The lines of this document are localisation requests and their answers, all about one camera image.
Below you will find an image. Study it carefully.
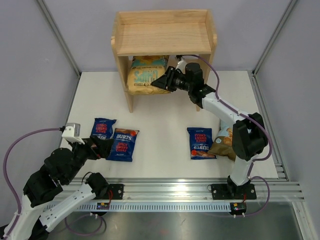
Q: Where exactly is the wooden two-tier shelf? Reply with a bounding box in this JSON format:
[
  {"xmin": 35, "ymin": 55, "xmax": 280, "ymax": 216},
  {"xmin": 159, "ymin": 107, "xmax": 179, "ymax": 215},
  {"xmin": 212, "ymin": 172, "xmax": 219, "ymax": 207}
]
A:
[{"xmin": 111, "ymin": 9, "xmax": 218, "ymax": 113}]

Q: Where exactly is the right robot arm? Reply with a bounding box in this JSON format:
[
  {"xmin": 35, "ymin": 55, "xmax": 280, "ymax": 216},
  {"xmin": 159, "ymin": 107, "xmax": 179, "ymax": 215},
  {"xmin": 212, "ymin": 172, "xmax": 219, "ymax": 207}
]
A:
[{"xmin": 151, "ymin": 62, "xmax": 269, "ymax": 200}]

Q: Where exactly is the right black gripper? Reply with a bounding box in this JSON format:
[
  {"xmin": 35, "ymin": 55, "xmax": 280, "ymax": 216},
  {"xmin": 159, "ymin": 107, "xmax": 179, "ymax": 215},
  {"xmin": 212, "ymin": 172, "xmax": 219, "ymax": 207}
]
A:
[{"xmin": 151, "ymin": 66, "xmax": 193, "ymax": 93}]

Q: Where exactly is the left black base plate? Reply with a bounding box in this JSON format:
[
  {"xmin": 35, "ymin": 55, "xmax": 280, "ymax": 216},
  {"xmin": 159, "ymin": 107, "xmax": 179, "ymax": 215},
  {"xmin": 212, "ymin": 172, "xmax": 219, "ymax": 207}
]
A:
[{"xmin": 101, "ymin": 183, "xmax": 125, "ymax": 200}]

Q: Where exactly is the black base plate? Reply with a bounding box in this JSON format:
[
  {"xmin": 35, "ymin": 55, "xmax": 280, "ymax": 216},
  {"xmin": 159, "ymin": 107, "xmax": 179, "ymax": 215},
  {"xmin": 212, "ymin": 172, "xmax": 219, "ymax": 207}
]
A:
[
  {"xmin": 101, "ymin": 183, "xmax": 125, "ymax": 200},
  {"xmin": 210, "ymin": 183, "xmax": 257, "ymax": 200}
]

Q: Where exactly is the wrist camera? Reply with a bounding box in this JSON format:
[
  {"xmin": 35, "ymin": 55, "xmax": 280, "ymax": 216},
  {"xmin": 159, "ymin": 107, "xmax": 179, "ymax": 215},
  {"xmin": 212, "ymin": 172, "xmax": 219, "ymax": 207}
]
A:
[
  {"xmin": 175, "ymin": 55, "xmax": 187, "ymax": 72},
  {"xmin": 61, "ymin": 122, "xmax": 85, "ymax": 145}
]

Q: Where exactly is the blue Burts bag right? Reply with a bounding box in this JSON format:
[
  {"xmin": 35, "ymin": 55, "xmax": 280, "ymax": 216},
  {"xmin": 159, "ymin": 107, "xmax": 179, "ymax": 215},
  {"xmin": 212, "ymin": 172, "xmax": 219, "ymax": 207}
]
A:
[{"xmin": 187, "ymin": 127, "xmax": 217, "ymax": 160}]

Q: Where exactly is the blue Burts bag far left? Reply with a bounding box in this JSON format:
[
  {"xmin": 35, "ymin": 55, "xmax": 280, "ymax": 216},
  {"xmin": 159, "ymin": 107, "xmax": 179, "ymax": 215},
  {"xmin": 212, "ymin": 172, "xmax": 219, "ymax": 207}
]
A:
[{"xmin": 90, "ymin": 117, "xmax": 117, "ymax": 140}]

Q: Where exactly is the yellow kettle chips bag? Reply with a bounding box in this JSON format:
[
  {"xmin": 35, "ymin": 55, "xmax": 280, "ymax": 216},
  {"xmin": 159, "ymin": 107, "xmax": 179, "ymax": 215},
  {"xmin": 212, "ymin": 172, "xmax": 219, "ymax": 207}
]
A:
[{"xmin": 126, "ymin": 55, "xmax": 170, "ymax": 95}]

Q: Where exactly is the blue burts bag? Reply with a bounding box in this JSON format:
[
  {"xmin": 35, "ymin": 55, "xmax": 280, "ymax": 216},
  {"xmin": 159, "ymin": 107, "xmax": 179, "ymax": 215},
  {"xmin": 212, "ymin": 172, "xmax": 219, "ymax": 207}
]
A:
[
  {"xmin": 187, "ymin": 127, "xmax": 217, "ymax": 160},
  {"xmin": 106, "ymin": 128, "xmax": 139, "ymax": 162},
  {"xmin": 90, "ymin": 117, "xmax": 117, "ymax": 140}
]

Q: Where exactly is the aluminium mounting rail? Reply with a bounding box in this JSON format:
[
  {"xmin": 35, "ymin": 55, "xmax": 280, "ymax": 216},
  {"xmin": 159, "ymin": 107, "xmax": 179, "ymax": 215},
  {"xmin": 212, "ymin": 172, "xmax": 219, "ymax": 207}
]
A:
[{"xmin": 106, "ymin": 178, "xmax": 305, "ymax": 202}]

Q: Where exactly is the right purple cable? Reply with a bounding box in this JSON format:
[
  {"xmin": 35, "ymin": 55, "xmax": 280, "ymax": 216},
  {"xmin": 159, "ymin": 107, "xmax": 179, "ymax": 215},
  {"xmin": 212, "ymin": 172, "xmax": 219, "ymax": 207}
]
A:
[{"xmin": 179, "ymin": 54, "xmax": 273, "ymax": 217}]

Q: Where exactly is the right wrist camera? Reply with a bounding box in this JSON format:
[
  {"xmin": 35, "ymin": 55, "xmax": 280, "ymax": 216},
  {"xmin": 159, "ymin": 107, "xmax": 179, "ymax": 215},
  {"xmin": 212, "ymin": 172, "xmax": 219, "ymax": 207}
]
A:
[{"xmin": 175, "ymin": 55, "xmax": 187, "ymax": 72}]

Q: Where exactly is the purple cable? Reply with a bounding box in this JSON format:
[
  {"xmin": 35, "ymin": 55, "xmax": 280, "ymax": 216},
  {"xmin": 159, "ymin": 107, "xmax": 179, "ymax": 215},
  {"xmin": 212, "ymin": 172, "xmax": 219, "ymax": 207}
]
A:
[
  {"xmin": 2, "ymin": 127, "xmax": 107, "ymax": 237},
  {"xmin": 179, "ymin": 54, "xmax": 273, "ymax": 217}
]

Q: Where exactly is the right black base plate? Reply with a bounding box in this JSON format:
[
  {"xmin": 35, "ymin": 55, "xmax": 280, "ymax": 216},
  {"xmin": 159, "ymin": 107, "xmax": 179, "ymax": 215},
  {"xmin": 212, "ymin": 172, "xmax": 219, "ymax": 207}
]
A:
[{"xmin": 210, "ymin": 183, "xmax": 257, "ymax": 200}]

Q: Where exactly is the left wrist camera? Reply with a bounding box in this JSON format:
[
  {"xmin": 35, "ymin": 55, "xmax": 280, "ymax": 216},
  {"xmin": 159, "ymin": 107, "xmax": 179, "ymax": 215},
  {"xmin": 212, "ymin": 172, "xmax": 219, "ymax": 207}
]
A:
[{"xmin": 61, "ymin": 122, "xmax": 85, "ymax": 145}]

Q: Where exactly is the white slotted cable duct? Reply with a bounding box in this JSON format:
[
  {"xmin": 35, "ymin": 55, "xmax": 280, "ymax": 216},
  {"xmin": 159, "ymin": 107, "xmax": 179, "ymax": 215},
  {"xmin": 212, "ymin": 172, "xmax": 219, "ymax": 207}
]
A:
[{"xmin": 75, "ymin": 202, "xmax": 231, "ymax": 212}]

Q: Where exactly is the light blue cassava chips bag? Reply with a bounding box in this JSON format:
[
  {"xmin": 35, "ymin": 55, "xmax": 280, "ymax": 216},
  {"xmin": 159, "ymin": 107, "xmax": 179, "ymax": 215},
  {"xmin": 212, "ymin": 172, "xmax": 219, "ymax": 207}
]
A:
[{"xmin": 208, "ymin": 120, "xmax": 236, "ymax": 162}]

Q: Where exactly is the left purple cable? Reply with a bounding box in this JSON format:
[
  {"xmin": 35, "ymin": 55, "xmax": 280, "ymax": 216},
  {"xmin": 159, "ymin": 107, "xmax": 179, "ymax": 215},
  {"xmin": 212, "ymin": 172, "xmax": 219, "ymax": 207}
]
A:
[{"xmin": 2, "ymin": 127, "xmax": 107, "ymax": 237}]

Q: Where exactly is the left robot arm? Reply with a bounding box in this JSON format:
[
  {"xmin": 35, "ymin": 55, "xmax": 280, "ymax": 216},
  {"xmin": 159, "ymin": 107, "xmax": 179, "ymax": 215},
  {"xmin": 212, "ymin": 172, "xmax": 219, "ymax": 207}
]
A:
[{"xmin": 0, "ymin": 138, "xmax": 114, "ymax": 240}]

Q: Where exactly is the blue Burts bag centre left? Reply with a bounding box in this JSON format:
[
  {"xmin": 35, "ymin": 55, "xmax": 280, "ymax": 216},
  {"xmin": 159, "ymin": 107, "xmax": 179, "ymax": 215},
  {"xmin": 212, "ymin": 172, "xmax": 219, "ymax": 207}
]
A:
[{"xmin": 106, "ymin": 128, "xmax": 139, "ymax": 162}]

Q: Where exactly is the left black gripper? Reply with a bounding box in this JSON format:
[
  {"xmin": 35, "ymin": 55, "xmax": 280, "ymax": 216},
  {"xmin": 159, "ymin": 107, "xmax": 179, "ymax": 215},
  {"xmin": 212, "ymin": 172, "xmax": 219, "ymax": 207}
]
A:
[{"xmin": 63, "ymin": 134, "xmax": 114, "ymax": 184}]

